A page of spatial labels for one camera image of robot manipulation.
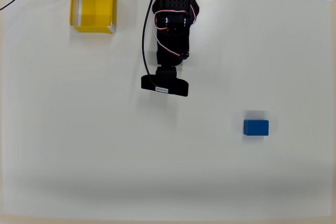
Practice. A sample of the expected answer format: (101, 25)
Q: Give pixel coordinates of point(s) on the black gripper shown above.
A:
(168, 61)

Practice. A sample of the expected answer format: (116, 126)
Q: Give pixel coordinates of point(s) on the blue block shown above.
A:
(256, 127)

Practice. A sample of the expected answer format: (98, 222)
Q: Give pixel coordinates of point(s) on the yellow open cardboard box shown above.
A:
(95, 7)

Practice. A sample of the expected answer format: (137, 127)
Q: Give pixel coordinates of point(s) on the black bar-shaped gripper camera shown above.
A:
(173, 87)

